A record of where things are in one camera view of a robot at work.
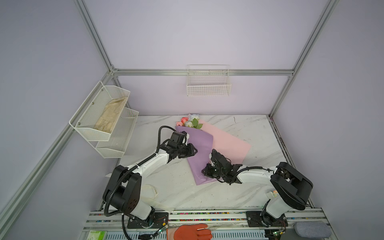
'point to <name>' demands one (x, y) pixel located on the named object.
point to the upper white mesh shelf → (95, 117)
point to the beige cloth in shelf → (109, 116)
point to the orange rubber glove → (189, 232)
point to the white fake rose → (194, 118)
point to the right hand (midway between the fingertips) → (199, 172)
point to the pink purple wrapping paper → (205, 138)
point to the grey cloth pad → (312, 229)
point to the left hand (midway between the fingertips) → (195, 153)
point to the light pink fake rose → (179, 123)
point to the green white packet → (96, 235)
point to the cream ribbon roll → (149, 193)
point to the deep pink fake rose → (184, 119)
